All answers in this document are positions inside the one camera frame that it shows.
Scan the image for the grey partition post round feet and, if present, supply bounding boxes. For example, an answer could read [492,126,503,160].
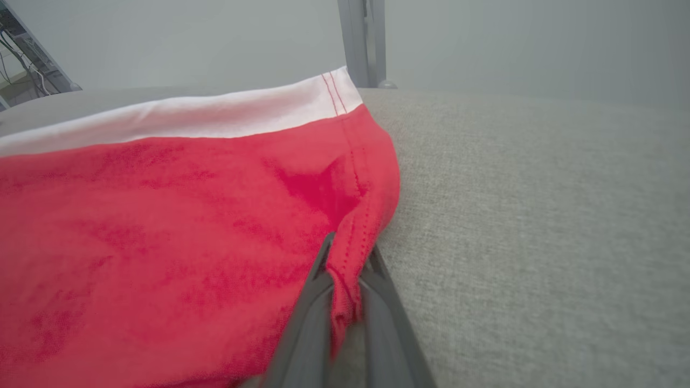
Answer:
[337,0,398,90]

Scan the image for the red shorts white waistband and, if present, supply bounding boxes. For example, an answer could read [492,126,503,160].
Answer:
[0,66,403,388]

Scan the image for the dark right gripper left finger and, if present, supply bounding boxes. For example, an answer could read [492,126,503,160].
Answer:
[264,232,338,388]

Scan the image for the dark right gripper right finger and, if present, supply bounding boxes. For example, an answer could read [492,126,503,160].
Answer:
[358,245,437,388]

